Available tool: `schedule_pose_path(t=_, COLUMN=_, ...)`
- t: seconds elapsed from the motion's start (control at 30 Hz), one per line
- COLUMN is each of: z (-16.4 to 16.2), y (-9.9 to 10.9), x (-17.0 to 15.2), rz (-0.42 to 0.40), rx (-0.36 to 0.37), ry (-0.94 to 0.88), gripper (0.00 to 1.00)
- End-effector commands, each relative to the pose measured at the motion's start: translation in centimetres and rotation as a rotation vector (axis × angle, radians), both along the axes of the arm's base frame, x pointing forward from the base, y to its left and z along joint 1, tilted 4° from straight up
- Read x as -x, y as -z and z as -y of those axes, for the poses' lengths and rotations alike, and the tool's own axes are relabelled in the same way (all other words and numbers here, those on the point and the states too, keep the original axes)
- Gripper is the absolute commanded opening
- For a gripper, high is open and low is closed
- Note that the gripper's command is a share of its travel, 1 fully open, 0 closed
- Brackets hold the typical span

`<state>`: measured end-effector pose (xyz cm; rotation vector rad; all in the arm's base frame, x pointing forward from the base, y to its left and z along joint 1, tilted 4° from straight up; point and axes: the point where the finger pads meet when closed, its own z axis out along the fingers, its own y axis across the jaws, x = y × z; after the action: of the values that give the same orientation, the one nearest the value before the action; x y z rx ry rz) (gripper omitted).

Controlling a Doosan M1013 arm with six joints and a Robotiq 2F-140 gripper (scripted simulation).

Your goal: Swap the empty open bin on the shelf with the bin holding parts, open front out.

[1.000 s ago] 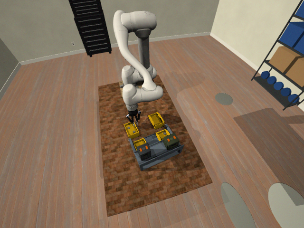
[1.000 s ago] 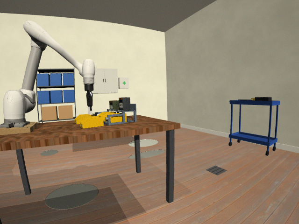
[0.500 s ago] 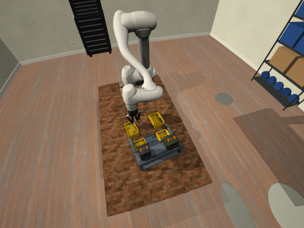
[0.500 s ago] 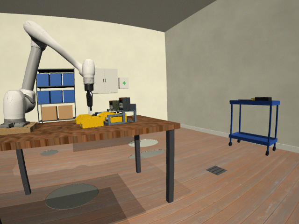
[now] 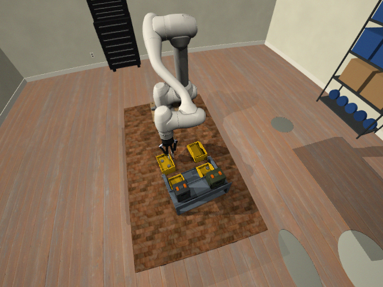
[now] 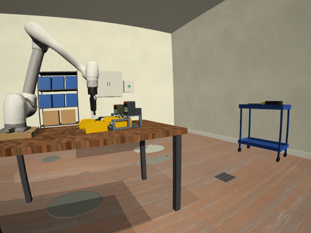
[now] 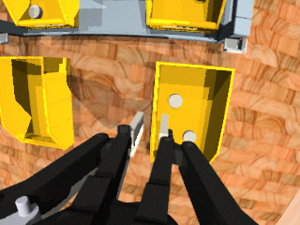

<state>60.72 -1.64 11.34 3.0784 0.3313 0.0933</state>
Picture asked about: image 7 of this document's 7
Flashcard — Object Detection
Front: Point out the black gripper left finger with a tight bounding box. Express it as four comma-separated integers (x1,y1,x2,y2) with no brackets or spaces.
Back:
0,112,144,225

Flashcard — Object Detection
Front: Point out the silver metal disc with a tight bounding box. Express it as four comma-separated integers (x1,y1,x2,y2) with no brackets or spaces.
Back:
29,5,43,19
183,129,197,142
169,94,183,108

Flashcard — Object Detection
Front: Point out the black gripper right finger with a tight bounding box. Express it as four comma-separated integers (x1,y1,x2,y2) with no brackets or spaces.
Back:
132,113,259,225

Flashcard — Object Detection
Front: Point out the yellow bin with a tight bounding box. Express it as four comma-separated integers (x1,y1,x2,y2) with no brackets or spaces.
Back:
0,56,74,150
150,62,235,164
3,0,79,29
146,0,226,34

